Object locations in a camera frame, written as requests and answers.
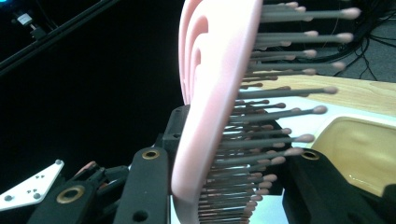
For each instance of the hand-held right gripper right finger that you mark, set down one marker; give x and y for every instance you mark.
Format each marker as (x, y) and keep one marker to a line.
(314, 193)

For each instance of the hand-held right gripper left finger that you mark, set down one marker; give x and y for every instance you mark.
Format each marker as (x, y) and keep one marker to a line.
(146, 189)

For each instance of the pink hairbrush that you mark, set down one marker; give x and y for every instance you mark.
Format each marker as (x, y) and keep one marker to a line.
(214, 93)

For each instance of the beige square cup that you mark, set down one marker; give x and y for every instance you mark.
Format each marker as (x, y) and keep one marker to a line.
(358, 149)

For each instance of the pale blue table mat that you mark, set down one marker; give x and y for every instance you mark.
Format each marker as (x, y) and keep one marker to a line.
(306, 121)

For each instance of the black tripod stand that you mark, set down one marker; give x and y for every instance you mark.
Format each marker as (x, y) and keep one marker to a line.
(56, 34)

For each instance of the small grey device on stand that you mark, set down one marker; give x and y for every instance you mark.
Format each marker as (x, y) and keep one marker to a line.
(26, 19)

